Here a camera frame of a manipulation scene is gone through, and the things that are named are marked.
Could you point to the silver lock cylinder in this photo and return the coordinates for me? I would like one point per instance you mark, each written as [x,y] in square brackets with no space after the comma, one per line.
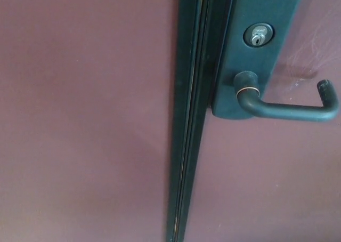
[258,36]

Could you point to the black door edge strip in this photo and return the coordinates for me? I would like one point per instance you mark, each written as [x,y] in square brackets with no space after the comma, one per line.
[183,92]
[202,92]

